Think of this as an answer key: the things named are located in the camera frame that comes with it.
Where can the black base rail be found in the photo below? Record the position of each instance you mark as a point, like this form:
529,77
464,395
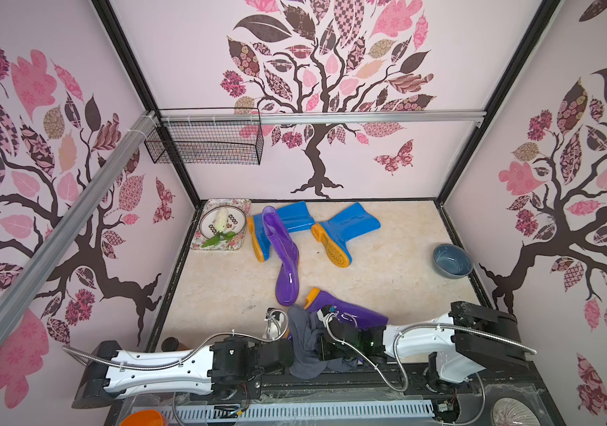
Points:
470,403

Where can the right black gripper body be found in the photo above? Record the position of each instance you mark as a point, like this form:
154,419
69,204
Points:
330,343

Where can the aluminium rail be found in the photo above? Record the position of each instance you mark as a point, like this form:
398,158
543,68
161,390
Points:
16,300
329,118

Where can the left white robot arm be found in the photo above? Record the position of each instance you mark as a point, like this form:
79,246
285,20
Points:
91,392

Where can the blue boot on right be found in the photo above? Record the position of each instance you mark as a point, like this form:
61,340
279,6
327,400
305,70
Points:
335,233

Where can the white slotted cable duct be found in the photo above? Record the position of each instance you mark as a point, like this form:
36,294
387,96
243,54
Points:
300,412

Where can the grey cloth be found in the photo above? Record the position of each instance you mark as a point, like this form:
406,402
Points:
306,330

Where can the orange round object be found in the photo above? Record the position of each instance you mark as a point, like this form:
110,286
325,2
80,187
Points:
145,418

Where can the purple boot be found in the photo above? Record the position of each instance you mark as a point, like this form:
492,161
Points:
318,298
287,283

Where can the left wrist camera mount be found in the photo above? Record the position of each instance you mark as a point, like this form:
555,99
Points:
277,324

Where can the floral square tray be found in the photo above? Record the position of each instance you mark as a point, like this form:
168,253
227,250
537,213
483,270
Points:
237,242

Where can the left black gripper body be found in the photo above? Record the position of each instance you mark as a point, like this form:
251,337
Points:
252,375

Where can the left aluminium rail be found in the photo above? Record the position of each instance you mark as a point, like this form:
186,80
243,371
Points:
16,300

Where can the white patterned plate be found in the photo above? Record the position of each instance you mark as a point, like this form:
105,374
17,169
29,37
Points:
239,215

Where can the grey-blue bowl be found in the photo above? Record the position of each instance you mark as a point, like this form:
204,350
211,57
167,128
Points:
452,261

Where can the brown cylinder bottle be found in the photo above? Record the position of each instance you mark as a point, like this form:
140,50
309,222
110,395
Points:
172,344

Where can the blue boot on left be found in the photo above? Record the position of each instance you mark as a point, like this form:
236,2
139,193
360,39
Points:
295,217

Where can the back aluminium rail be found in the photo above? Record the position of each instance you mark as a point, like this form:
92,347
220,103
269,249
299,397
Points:
329,118

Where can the round wire fan guard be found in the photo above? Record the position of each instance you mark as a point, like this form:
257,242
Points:
513,412

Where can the blue boot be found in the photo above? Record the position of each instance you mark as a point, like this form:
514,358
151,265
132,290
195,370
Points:
335,233
295,217

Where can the black wire basket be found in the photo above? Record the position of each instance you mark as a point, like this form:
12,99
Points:
227,136

